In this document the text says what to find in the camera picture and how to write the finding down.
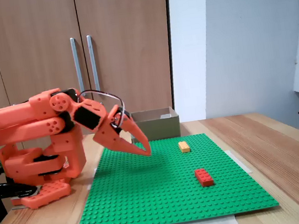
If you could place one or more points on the wooden cabinet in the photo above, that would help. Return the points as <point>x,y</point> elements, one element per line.
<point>30,36</point>

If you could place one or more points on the green lego baseplate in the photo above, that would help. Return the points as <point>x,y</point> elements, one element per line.
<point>154,189</point>

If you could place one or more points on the yellow lego block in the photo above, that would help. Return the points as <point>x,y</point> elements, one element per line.
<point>184,147</point>

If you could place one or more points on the narrow masking tape strip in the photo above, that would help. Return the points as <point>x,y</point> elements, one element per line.
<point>243,165</point>
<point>90,185</point>

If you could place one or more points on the cardboard box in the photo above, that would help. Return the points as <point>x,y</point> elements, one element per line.
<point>160,128</point>

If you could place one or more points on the red lego block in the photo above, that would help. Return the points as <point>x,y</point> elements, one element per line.
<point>204,177</point>

